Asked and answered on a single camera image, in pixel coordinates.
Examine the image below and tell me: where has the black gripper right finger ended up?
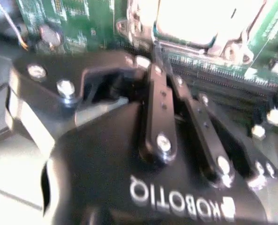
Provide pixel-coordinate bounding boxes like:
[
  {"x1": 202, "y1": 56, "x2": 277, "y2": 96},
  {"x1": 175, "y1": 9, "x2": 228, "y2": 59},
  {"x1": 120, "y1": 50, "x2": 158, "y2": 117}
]
[{"x1": 162, "y1": 46, "x2": 278, "y2": 188}]

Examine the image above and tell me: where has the CPU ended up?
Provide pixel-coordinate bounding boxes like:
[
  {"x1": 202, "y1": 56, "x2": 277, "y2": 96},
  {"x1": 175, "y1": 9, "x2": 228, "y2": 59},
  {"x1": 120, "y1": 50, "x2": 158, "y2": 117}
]
[{"x1": 154, "y1": 0, "x2": 269, "y2": 49}]

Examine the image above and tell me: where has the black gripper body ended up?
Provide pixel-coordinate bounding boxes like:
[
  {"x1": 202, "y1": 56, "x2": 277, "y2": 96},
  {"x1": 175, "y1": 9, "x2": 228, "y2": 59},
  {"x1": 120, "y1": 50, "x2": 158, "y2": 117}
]
[{"x1": 41, "y1": 98, "x2": 269, "y2": 225}]

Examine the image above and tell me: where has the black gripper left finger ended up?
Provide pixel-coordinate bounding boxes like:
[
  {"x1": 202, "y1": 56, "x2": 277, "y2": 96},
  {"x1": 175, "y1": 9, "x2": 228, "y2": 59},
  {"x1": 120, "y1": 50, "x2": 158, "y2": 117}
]
[{"x1": 4, "y1": 42, "x2": 178, "y2": 168}]

